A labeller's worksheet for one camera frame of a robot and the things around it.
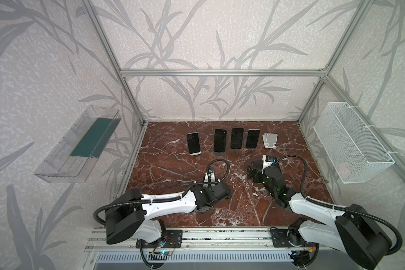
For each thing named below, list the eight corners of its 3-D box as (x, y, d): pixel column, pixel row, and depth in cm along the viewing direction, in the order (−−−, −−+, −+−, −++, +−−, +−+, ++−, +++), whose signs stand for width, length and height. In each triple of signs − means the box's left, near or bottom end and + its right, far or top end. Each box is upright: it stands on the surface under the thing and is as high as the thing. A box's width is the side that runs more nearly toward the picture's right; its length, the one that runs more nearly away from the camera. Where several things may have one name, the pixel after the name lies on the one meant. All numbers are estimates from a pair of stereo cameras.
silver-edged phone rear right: (245, 149, 108) (249, 133, 96) (244, 144, 110) (248, 129, 98) (255, 149, 108) (260, 133, 96) (254, 144, 110) (259, 129, 98)
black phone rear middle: (230, 151, 106) (232, 134, 94) (230, 144, 110) (232, 127, 97) (240, 151, 106) (244, 134, 94) (240, 144, 110) (243, 127, 97)
